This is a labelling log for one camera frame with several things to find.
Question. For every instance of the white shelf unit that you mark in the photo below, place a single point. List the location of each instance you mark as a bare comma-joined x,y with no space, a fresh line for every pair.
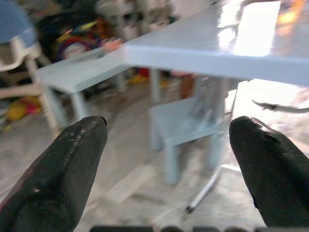
135,14

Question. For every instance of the small light blue table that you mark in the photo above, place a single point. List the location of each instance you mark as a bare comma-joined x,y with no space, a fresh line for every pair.
79,72

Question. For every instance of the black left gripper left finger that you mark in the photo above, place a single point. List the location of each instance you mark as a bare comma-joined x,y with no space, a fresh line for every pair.
55,174

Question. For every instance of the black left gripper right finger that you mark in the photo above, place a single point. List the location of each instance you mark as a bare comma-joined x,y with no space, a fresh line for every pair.
272,174

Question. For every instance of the white high chair blue seat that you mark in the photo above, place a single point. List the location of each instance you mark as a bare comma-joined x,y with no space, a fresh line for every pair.
14,26

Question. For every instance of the large light blue table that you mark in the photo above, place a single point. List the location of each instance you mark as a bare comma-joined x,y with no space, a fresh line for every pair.
193,43

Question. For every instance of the yellow plastic toy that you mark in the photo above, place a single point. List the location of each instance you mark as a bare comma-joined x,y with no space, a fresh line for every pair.
17,110

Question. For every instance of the light blue child chair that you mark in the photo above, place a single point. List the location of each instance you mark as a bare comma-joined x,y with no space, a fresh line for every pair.
183,123

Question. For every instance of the white metal frame leg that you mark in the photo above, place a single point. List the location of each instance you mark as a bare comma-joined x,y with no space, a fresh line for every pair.
205,191

